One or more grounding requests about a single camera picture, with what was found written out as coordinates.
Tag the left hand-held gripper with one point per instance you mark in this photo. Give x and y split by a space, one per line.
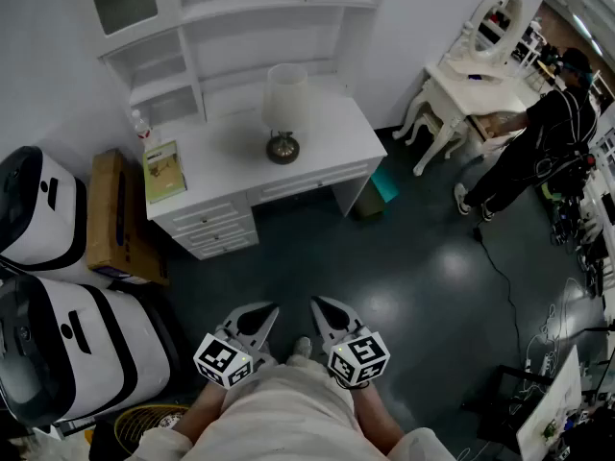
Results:
221 358

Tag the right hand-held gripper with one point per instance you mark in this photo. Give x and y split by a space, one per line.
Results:
360 358

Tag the white table lamp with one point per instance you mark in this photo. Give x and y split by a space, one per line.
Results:
283 99

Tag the person's left forearm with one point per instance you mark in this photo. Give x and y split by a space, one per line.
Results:
202 413

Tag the person's right forearm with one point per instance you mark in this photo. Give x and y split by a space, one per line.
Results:
377 413

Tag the white table top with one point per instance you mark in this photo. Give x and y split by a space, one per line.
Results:
230 161

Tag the white desk hutch shelving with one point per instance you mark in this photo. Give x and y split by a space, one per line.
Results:
240 22

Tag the person's white shoe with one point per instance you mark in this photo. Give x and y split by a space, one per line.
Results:
303 347

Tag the person's white garment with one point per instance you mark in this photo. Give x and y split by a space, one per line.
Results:
288 416

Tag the yellow mesh racket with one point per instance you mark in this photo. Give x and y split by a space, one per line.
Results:
144 423

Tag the teal box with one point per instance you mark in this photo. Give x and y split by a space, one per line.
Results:
384 184

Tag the large white black machine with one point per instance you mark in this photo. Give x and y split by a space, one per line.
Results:
96 353

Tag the green flat box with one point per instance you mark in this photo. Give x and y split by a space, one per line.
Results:
163 176

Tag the brown cardboard box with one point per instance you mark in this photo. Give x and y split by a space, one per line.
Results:
108 209

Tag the white vanity stool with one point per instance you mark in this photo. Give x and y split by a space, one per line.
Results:
425 123

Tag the clear bottle with red label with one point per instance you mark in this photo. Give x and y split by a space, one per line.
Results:
143 130

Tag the white picture board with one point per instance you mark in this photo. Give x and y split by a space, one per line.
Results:
552 411

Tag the small white black machine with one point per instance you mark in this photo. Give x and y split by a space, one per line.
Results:
38 209

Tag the white vanity table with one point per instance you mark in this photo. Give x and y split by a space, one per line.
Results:
480 96

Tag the small dark object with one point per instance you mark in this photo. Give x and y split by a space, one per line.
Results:
474 77

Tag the white oval vanity mirror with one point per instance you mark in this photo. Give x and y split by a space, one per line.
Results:
485 51

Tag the glass hutch cabinet door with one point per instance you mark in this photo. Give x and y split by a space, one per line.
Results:
122 0

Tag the black metal frame stand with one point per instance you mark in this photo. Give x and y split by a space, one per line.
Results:
523 373

